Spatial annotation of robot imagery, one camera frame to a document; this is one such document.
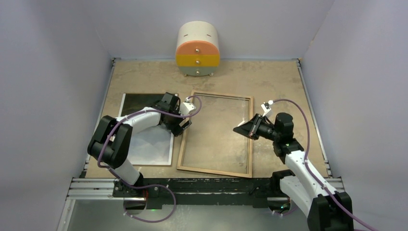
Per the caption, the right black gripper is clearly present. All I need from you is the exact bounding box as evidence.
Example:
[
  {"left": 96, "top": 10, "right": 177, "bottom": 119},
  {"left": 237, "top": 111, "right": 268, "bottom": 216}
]
[{"left": 233, "top": 114, "right": 280, "bottom": 141}]

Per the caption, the black wooden picture frame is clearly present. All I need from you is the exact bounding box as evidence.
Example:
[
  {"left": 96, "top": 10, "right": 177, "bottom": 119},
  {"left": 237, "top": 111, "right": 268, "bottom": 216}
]
[{"left": 177, "top": 90, "right": 254, "bottom": 178}]

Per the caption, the glossy photo print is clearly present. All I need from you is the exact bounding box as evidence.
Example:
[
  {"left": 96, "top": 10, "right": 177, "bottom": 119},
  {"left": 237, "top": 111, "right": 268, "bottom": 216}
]
[{"left": 119, "top": 93, "right": 174, "bottom": 166}]

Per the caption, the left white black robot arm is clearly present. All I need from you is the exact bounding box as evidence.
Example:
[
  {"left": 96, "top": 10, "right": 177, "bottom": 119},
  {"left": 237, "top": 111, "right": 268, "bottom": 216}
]
[{"left": 87, "top": 92, "right": 202, "bottom": 197}]

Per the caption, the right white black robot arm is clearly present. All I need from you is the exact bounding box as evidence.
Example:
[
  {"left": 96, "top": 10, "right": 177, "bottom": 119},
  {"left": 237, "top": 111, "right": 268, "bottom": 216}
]
[{"left": 233, "top": 113, "right": 354, "bottom": 231}]

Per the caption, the round three-drawer mini cabinet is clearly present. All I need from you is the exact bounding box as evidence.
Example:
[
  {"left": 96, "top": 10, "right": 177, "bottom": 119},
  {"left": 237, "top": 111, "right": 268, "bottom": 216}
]
[{"left": 175, "top": 21, "right": 220, "bottom": 77}]

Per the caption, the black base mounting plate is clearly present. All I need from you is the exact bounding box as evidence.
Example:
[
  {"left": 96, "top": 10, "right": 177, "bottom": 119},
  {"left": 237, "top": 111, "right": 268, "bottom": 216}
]
[{"left": 113, "top": 178, "right": 291, "bottom": 210}]

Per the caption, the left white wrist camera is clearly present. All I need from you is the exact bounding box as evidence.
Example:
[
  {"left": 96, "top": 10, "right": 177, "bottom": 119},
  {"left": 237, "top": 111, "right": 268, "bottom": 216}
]
[{"left": 179, "top": 100, "right": 197, "bottom": 116}]

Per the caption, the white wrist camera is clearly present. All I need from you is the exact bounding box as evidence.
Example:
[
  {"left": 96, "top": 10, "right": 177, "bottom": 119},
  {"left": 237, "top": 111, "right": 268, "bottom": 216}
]
[
  {"left": 261, "top": 100, "right": 274, "bottom": 118},
  {"left": 179, "top": 100, "right": 197, "bottom": 116}
]

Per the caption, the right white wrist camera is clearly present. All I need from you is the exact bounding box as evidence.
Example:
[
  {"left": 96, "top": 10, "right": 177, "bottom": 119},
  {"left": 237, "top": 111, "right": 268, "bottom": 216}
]
[{"left": 261, "top": 100, "right": 274, "bottom": 118}]

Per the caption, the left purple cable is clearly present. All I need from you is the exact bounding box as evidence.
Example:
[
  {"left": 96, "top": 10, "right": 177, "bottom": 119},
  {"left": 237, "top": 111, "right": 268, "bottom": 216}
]
[{"left": 97, "top": 95, "right": 204, "bottom": 223}]

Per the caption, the purple cable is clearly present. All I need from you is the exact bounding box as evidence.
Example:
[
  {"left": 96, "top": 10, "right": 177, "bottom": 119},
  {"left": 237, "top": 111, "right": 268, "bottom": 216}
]
[
  {"left": 97, "top": 95, "right": 204, "bottom": 223},
  {"left": 260, "top": 99, "right": 380, "bottom": 231}
]

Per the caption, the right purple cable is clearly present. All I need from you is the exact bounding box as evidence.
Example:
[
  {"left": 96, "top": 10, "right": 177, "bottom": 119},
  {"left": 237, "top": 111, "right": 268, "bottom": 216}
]
[{"left": 260, "top": 99, "right": 380, "bottom": 231}]

